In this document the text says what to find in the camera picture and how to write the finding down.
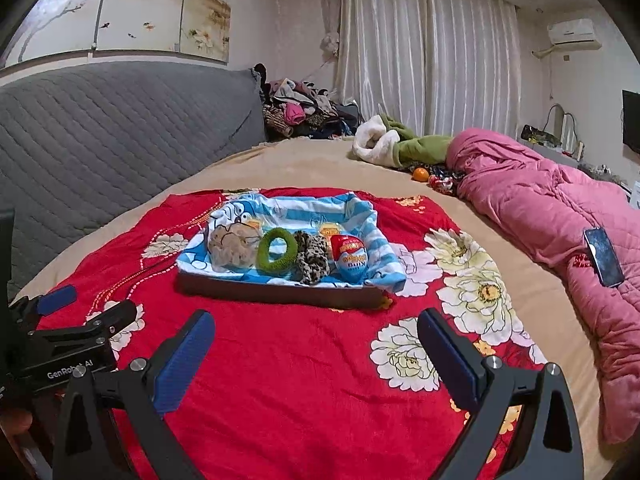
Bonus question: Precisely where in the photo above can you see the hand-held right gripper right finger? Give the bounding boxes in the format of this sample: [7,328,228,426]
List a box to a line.
[416,308,586,480]

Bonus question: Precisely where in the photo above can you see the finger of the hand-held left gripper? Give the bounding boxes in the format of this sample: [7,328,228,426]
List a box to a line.
[10,284,78,333]
[27,300,138,356]

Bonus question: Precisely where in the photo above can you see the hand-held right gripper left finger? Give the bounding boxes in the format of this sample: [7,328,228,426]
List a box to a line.
[52,310,217,480]

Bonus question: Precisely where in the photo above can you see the brown tray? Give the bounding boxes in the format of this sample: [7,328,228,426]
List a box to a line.
[174,270,393,311]

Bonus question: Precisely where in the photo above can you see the beige mesh scrunchie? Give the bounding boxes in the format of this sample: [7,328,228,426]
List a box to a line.
[207,222,263,271]

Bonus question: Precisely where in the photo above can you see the green fuzzy scrunchie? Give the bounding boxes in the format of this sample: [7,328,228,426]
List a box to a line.
[256,227,299,275]

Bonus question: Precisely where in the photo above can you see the blue egg toy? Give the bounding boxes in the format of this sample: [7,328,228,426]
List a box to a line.
[330,234,372,283]

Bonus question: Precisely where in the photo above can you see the leopard print scrunchie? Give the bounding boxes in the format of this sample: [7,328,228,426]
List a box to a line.
[292,230,331,286]

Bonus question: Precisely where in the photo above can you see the person's left hand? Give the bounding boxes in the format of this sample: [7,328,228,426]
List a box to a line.
[0,406,35,438]

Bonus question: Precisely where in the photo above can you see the red floral blanket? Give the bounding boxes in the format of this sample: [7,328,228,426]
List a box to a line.
[20,187,551,480]

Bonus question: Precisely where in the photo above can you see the grey quilted headboard cover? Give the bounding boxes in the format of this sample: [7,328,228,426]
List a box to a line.
[0,62,266,301]

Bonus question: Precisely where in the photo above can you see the colourful snack wrappers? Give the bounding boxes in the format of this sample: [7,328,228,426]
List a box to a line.
[427,167,466,195]

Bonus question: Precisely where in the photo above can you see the black smartphone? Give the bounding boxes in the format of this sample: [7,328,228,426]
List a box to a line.
[583,227,626,288]

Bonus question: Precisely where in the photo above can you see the pink quilt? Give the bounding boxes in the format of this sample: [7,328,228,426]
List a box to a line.
[446,127,640,445]

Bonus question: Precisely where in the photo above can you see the green white fleece garment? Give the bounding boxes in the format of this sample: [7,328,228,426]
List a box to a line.
[351,114,453,170]

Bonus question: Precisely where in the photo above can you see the grey vanity table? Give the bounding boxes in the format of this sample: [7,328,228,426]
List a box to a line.
[520,137,636,186]

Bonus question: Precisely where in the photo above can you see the dark patterned bag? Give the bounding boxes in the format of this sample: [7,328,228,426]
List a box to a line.
[520,124,560,148]

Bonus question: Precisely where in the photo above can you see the arched vanity mirror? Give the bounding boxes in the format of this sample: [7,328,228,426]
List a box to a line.
[545,103,581,153]

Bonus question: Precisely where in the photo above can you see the pile of clothes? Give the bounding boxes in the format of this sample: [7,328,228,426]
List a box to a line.
[252,62,361,142]

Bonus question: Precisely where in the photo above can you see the white curtains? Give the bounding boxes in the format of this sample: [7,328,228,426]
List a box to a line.
[320,0,521,138]

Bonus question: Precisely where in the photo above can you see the black television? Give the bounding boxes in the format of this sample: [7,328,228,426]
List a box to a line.
[621,89,640,156]

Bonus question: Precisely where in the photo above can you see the white air conditioner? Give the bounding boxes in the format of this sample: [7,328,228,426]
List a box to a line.
[547,19,601,50]

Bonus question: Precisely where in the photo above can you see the floral wall painting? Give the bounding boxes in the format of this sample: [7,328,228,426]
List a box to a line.
[0,0,233,68]

